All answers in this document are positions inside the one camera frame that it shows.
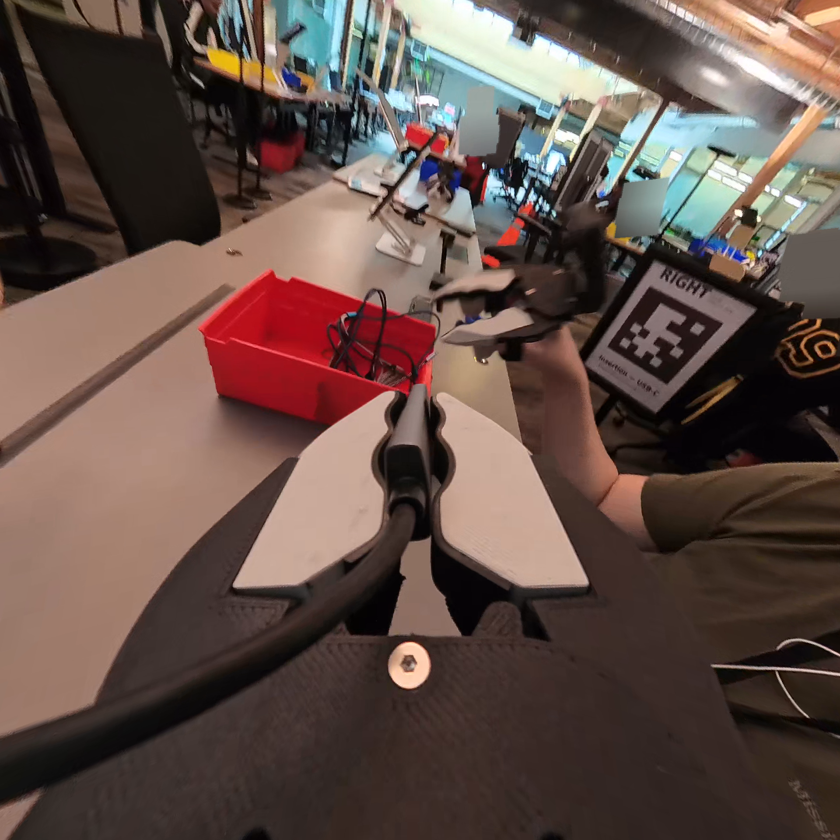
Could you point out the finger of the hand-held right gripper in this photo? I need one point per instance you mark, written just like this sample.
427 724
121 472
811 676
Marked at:
479 285
492 328

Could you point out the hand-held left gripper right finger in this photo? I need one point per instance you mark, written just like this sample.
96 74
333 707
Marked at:
499 505

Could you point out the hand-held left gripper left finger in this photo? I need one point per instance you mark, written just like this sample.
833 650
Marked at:
315 505

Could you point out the red plastic bin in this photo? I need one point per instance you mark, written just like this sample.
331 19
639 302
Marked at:
262 328

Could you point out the person's right forearm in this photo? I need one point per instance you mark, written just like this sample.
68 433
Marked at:
590 446

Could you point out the person's right hand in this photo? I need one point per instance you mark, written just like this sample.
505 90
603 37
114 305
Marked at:
551 351

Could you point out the grey desk socket box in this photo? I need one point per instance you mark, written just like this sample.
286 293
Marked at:
423 305

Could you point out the white desk stand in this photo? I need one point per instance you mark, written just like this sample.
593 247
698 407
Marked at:
401 249

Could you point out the framed tag sign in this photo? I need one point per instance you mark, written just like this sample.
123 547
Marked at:
676 328

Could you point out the red floor crate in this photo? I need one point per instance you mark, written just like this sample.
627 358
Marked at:
282 154

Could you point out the person's torso in olive shirt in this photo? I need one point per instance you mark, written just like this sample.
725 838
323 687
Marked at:
754 558

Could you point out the yellow storage bin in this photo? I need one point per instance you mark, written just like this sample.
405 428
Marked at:
233 60

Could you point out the black round floor base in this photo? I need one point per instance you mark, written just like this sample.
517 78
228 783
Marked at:
46 262

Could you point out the black upright panel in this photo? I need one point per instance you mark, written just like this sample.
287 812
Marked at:
118 131

